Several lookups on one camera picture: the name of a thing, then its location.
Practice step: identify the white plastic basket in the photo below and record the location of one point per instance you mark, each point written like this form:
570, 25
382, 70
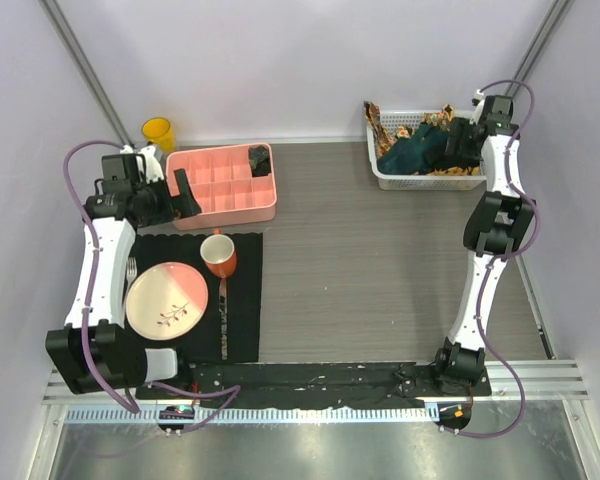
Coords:
412, 118

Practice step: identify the yellow cup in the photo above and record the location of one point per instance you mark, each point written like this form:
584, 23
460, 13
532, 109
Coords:
159, 131

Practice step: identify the pink divided organizer box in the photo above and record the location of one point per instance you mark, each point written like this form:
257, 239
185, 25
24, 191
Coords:
222, 184

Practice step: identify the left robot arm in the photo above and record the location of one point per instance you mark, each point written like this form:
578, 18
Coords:
94, 351

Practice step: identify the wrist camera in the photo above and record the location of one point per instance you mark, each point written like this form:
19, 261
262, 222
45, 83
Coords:
148, 161
478, 102

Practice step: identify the slotted cable duct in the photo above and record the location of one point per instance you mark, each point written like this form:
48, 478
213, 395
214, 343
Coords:
163, 414

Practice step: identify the yellow floral tie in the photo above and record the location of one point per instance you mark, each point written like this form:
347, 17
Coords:
436, 138

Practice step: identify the pink cream plate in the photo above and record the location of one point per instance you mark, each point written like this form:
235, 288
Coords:
166, 301

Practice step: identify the silver fork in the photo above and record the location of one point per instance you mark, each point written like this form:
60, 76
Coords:
131, 270

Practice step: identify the silver knife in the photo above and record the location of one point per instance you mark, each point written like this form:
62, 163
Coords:
223, 311

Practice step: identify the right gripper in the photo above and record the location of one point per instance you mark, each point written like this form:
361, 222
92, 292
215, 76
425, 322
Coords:
458, 129

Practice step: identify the dark teal tie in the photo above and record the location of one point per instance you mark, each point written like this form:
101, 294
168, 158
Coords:
406, 157

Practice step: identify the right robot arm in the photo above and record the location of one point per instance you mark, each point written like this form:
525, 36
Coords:
494, 233

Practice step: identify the black placemat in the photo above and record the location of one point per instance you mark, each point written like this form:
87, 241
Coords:
202, 344

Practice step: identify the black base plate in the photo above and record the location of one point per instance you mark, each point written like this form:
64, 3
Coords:
319, 386

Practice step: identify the orange mug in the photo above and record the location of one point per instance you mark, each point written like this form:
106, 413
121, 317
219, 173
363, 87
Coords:
219, 254

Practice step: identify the rolled dark tie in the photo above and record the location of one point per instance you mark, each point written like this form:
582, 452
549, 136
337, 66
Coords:
259, 161

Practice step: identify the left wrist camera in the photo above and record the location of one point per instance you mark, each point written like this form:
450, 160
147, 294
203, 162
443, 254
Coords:
148, 161

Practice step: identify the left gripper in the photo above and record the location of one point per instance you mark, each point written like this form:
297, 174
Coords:
181, 205

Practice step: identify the orange floral tie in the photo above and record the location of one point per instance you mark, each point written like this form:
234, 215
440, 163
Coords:
383, 138

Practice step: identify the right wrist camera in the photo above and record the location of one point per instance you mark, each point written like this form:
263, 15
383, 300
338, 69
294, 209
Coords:
478, 102

